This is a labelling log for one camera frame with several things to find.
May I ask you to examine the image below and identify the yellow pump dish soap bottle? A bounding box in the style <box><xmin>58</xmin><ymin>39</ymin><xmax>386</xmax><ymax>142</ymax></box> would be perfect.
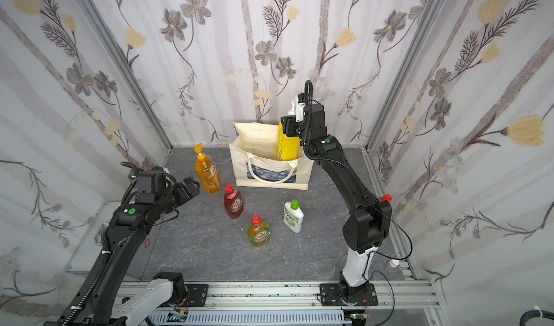
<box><xmin>276</xmin><ymin>114</ymin><xmax>304</xmax><ymax>161</ymax></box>

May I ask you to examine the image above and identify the cream canvas starry-night shopping bag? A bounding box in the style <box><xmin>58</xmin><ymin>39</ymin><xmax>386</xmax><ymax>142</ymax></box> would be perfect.
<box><xmin>229</xmin><ymin>123</ymin><xmax>313</xmax><ymax>190</ymax></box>

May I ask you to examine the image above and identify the green red-capped dish soap bottle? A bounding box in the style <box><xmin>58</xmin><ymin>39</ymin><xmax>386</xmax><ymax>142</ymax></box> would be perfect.
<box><xmin>248</xmin><ymin>214</ymin><xmax>271</xmax><ymax>247</ymax></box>

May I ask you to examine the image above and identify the white green-capped soap bottle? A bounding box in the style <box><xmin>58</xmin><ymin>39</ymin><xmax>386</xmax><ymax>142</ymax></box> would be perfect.
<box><xmin>284</xmin><ymin>200</ymin><xmax>304</xmax><ymax>234</ymax></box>

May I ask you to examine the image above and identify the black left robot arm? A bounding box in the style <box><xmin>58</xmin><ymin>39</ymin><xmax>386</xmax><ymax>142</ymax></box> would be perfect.
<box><xmin>44</xmin><ymin>178</ymin><xmax>200</xmax><ymax>325</ymax></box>

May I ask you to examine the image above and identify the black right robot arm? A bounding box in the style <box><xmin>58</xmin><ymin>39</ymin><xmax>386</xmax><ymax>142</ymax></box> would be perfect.
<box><xmin>281</xmin><ymin>103</ymin><xmax>392</xmax><ymax>305</ymax></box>

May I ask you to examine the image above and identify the orange dish soap bottle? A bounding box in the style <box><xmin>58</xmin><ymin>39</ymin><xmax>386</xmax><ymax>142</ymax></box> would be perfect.
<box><xmin>194</xmin><ymin>143</ymin><xmax>222</xmax><ymax>194</ymax></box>

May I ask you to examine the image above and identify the red dish soap bottle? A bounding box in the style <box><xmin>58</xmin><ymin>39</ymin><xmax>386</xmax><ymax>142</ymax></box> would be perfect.
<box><xmin>224</xmin><ymin>184</ymin><xmax>245</xmax><ymax>219</ymax></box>

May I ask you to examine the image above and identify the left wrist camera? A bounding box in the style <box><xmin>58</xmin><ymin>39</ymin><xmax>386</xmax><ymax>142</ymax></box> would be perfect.
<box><xmin>136</xmin><ymin>167</ymin><xmax>167</xmax><ymax>194</ymax></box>

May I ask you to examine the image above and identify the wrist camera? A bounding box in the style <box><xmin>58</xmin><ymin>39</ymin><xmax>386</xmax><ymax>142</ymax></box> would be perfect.
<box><xmin>288</xmin><ymin>93</ymin><xmax>306</xmax><ymax>123</ymax></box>
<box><xmin>136</xmin><ymin>167</ymin><xmax>167</xmax><ymax>194</ymax></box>

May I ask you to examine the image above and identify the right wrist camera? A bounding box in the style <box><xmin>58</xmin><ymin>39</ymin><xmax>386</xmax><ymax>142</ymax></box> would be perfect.
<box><xmin>288</xmin><ymin>93</ymin><xmax>306</xmax><ymax>123</ymax></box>

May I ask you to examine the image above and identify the yellow-green red-capped bottle at wall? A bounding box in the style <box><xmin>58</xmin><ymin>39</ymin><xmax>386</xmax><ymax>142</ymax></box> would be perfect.
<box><xmin>381</xmin><ymin>194</ymin><xmax>392</xmax><ymax>203</ymax></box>

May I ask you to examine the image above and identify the grey metal box with handle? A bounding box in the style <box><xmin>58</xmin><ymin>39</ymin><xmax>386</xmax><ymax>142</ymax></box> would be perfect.
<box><xmin>66</xmin><ymin>201</ymin><xmax>164</xmax><ymax>281</ymax></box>

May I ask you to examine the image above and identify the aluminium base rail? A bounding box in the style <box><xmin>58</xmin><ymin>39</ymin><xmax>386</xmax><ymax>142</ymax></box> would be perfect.
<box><xmin>81</xmin><ymin>280</ymin><xmax>442</xmax><ymax>326</ymax></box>

